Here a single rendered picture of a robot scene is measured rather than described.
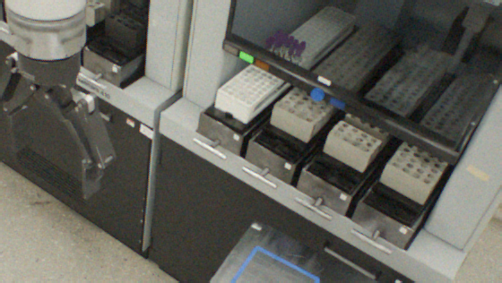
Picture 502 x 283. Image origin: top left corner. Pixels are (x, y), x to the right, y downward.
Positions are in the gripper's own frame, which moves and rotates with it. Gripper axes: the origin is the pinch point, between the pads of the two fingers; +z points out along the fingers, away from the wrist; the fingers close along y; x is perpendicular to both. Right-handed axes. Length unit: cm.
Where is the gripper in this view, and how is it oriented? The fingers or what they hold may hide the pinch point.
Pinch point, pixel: (55, 164)
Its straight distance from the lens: 95.2
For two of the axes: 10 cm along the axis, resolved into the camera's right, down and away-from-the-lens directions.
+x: 5.8, -5.1, 6.3
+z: -1.2, 7.1, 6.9
